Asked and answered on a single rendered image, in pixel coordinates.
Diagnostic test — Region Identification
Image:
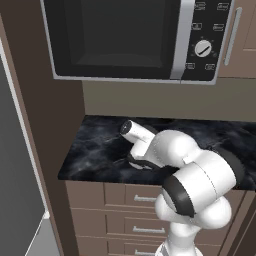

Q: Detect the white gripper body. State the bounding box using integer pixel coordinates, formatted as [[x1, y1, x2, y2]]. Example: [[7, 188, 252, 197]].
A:
[[128, 142, 157, 167]]

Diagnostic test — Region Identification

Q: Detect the brown tall fridge housing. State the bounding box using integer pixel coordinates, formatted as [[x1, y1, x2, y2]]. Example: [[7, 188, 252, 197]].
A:
[[0, 0, 87, 256]]

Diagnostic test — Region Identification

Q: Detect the grey fridge drawer front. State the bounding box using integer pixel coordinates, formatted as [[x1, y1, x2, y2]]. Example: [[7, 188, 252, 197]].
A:
[[23, 215, 62, 256]]

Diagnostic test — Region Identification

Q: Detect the brown drawer front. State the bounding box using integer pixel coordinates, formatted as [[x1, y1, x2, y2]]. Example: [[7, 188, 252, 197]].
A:
[[103, 182, 165, 209], [105, 209, 169, 237], [107, 237, 168, 256]]

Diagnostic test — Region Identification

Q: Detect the black microwave door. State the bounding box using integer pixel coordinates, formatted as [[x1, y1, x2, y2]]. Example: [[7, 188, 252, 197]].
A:
[[42, 0, 196, 81]]

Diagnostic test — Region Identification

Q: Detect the white microwave knob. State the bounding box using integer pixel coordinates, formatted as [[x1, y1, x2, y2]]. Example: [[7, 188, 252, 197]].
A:
[[194, 39, 213, 58]]

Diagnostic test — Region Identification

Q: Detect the brown base cabinet panel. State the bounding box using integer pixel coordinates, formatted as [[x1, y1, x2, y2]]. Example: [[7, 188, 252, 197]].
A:
[[218, 190, 256, 256]]

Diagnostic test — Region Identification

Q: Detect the black and silver microwave oven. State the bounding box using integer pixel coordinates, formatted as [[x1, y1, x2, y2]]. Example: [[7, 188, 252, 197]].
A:
[[39, 0, 236, 86]]

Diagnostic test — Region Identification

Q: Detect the silver drawer handle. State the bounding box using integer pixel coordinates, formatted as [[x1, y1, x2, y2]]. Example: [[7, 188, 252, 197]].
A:
[[133, 194, 158, 204], [132, 225, 167, 235], [133, 248, 158, 256]]

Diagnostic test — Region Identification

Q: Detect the silver microwave door handle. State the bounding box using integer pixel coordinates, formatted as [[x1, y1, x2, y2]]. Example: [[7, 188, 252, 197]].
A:
[[170, 0, 196, 81]]

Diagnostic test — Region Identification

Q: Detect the silver cupboard door handle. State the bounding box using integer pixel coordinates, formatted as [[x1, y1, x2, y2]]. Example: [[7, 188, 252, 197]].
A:
[[223, 6, 244, 67]]

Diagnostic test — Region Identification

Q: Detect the brown wall cupboard door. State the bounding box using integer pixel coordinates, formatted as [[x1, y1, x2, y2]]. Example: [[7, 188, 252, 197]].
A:
[[218, 0, 256, 80]]

